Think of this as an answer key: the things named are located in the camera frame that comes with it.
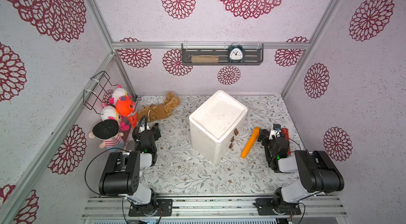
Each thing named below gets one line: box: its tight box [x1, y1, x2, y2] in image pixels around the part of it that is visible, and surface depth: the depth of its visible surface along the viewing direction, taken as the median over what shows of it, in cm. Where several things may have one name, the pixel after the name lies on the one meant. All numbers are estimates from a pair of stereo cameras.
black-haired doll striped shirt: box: [88, 119, 125, 150], surface depth 79 cm
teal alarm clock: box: [227, 42, 245, 64], surface depth 92 cm
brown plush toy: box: [137, 91, 181, 124], surface depth 105 cm
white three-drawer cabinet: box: [189, 89, 248, 164], surface depth 80 cm
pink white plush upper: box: [108, 84, 128, 106], surface depth 97 cm
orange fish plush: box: [115, 95, 137, 130], surface depth 91 cm
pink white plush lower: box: [100, 105, 131, 132], surface depth 87 cm
